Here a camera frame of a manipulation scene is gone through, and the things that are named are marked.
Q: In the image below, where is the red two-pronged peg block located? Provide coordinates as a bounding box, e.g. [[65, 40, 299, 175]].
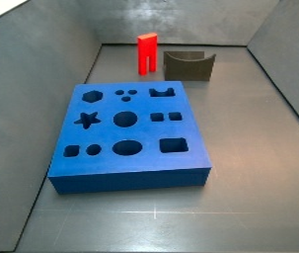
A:
[[137, 33, 157, 75]]

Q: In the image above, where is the blue foam shape board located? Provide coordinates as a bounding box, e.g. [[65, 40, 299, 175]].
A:
[[48, 81, 212, 194]]

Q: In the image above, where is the black curved holder stand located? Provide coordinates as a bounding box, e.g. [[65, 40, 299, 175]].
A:
[[163, 51, 216, 81]]

